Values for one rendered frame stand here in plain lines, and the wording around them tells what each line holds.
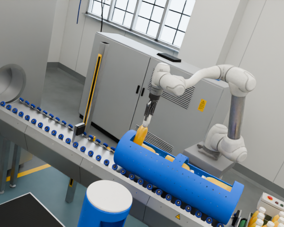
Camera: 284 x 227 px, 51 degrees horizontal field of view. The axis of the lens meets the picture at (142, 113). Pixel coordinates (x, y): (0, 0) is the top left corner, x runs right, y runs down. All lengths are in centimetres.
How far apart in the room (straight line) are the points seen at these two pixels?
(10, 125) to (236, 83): 188
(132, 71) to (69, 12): 328
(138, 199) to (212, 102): 176
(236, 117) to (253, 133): 253
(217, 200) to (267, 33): 314
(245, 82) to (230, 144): 54
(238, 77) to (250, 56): 259
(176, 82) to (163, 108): 211
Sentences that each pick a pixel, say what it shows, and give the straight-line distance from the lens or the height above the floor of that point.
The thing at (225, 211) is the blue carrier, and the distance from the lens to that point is 197.
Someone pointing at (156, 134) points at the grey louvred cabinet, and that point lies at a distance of 401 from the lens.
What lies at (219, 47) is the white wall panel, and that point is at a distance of 453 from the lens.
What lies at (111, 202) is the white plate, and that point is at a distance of 178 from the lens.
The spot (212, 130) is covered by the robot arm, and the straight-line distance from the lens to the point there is 254.
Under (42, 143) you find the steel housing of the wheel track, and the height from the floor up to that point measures 84.
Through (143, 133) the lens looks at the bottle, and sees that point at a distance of 207.
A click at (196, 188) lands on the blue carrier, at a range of 196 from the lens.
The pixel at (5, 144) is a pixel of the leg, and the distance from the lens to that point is 300.
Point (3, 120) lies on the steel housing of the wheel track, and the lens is 284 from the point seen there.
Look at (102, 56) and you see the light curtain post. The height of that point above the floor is 158.
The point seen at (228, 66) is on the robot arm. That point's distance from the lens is 222.
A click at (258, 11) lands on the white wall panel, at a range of 472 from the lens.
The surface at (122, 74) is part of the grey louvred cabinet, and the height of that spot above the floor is 103.
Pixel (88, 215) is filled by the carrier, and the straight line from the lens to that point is 181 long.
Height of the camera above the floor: 217
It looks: 22 degrees down
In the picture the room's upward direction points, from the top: 17 degrees clockwise
